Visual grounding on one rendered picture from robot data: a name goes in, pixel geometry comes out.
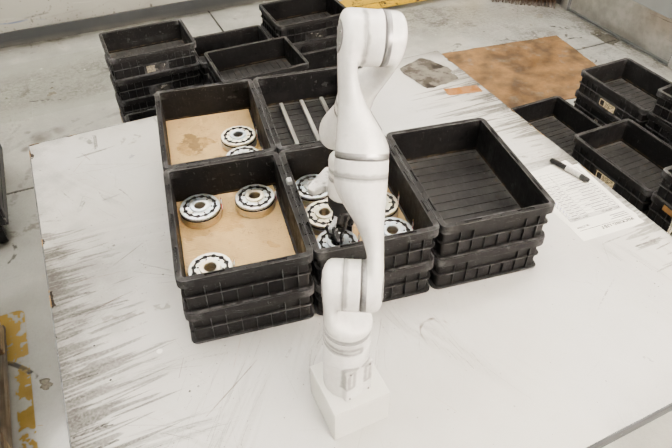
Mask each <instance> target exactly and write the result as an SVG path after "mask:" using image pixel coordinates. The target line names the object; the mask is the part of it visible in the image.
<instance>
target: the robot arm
mask: <svg viewBox="0 0 672 448"><path fill-rule="evenodd" d="M407 40H408V27H407V21H406V18H405V16H404V15H403V14H402V13H401V12H399V11H396V10H389V9H372V8H357V7H349V8H345V9H344V10H343V11H342V12H341V14H340V17H339V21H338V27H337V82H338V94H337V97H336V101H335V104H334V105H333V106H332V107H331V108H330V110H329V111H328V112H327V113H326V114H325V116H324V117H323V119H322V121H321V123H320V127H319V137H320V140H321V142H322V144H323V145H324V146H325V147H327V148H328V149H332V150H334V151H333V152H332V153H331V154H330V155H329V159H328V167H325V168H324V169H323V170H322V171H321V172H320V173H319V174H318V176H317V177H316V178H315V179H314V180H313V182H311V183H310V184H309V185H308V193H309V194H310V195H318V194H320V193H323V192H328V205H329V207H330V209H331V210H332V211H333V214H332V222H331V224H330V225H328V224H327V225H326V226H325V230H326V233H327V235H328V238H329V239H330V240H333V241H334V245H341V244H342V243H343V236H344V231H346V229H347V230H349V231H351V232H352V233H353V225H354V223H355V225H356V227H357V229H358V231H359V233H360V235H361V238H362V240H363V243H364V246H365V250H366V254H367V258H366V259H347V258H345V259H344V258H331V259H329V260H328V261H327V262H326V263H325V265H324V267H323V270H322V278H321V291H322V292H321V296H322V302H323V380H324V384H325V386H326V388H327V389H328V391H329V392H331V393H332V394H333V395H335V396H338V397H341V398H343V399H344V400H345V401H346V402H347V401H349V400H351V399H352V398H354V397H356V396H357V395H359V394H360V393H362V392H364V391H365V390H367V389H369V388H370V387H371V376H372V364H373V360H372V358H371V357H370V347H371V335H372V324H373V319H372V315H371V313H373V312H377V311H378V310H379V309H380V307H381V304H382V301H383V293H384V221H385V207H386V196H387V185H388V172H389V146H388V143H387V140H386V138H385V136H384V134H383V132H382V130H381V128H380V126H379V125H378V123H377V121H376V120H375V118H374V116H373V115H372V113H371V111H370V110H371V107H372V105H373V102H374V100H375V98H376V96H377V95H378V93H379V92H380V90H381V89H382V88H383V86H384V85H385V84H386V82H387V81H388V80H389V78H390V77H391V76H392V74H393V73H394V71H395V70H396V69H397V67H398V66H399V64H400V62H401V60H402V58H403V56H404V54H405V51H406V46H407ZM358 66H361V67H363V68H361V69H360V70H358ZM342 226H343V227H342ZM337 230H338V231H340V234H339V233H338V231H337Z"/></svg>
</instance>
